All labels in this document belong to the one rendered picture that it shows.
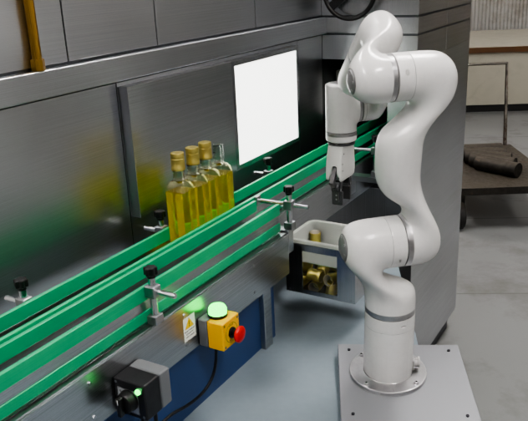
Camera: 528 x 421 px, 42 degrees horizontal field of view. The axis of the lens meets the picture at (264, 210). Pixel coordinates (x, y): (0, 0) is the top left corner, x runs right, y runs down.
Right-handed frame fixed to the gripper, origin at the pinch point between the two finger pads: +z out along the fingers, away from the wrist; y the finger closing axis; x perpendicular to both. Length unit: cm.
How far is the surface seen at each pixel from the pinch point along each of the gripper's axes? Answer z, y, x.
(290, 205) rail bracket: 1.3, 10.3, -10.9
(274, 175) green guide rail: 1.7, -15.1, -29.7
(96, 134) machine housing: -25, 49, -43
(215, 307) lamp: 12, 54, -8
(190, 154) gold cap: -17.6, 33.5, -26.6
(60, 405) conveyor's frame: 12, 97, -13
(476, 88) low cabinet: 86, -669, -115
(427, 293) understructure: 75, -97, -2
